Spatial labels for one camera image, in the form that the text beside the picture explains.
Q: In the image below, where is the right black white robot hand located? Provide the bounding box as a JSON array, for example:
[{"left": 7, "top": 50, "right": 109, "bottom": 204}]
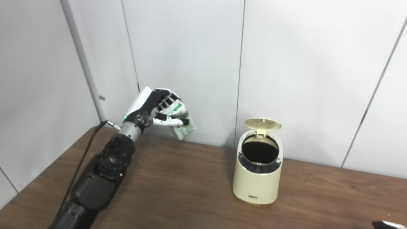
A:
[{"left": 372, "top": 220, "right": 407, "bottom": 229}]

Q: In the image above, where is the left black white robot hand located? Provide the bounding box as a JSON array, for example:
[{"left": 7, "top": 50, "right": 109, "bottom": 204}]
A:
[{"left": 122, "top": 87, "right": 191, "bottom": 128}]

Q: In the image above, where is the green white milk carton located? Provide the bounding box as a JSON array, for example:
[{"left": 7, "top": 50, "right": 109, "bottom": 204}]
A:
[{"left": 161, "top": 101, "right": 197, "bottom": 140}]

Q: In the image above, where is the round cream bin lid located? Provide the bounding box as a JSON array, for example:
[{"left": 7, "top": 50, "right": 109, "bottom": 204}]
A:
[{"left": 244, "top": 118, "right": 282, "bottom": 137}]

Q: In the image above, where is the cream-colored bin body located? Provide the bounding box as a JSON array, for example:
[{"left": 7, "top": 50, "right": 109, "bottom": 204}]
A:
[{"left": 232, "top": 129, "right": 283, "bottom": 205}]

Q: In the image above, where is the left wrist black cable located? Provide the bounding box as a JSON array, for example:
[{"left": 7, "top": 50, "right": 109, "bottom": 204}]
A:
[{"left": 57, "top": 120, "right": 121, "bottom": 217}]

